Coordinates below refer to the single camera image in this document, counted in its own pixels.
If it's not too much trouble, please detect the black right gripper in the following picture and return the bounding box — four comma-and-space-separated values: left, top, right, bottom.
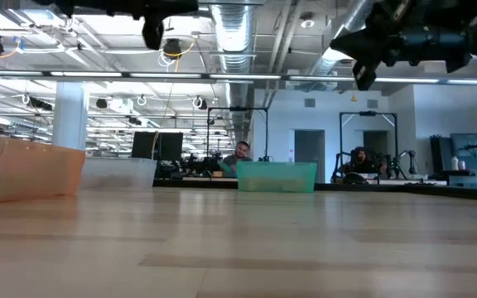
329, 0, 477, 92

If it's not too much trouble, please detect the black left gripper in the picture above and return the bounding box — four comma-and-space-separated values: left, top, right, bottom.
132, 0, 200, 51

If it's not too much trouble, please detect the grey door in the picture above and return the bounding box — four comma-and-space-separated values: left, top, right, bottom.
363, 130, 389, 166
294, 129, 326, 163

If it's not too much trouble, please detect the person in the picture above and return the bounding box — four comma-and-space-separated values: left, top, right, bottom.
344, 146, 388, 175
217, 140, 254, 174

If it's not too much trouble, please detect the black computer monitor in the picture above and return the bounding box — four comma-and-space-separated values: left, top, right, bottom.
131, 131, 160, 161
158, 132, 185, 162

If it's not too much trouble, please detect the white building pillar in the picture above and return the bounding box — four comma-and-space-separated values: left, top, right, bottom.
51, 80, 90, 151

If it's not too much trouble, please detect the grey computer monitor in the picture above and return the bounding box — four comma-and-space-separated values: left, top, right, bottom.
449, 132, 477, 161

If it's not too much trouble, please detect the teal translucent plastic bin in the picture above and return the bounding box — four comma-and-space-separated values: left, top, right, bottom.
236, 161, 318, 194

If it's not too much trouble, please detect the clear plastic bin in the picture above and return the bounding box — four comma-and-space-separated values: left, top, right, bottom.
79, 156, 158, 190

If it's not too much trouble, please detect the black desk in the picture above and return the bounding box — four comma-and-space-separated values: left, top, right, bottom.
441, 168, 477, 190

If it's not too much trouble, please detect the orange translucent plastic bin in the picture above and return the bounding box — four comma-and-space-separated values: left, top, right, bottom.
0, 134, 87, 204

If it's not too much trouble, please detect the silver ventilation duct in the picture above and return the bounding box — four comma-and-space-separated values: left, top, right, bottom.
210, 2, 257, 111

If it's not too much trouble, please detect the black metal station frame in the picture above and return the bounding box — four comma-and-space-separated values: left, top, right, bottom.
339, 110, 398, 180

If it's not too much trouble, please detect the black table frame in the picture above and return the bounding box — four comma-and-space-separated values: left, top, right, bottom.
153, 176, 477, 204

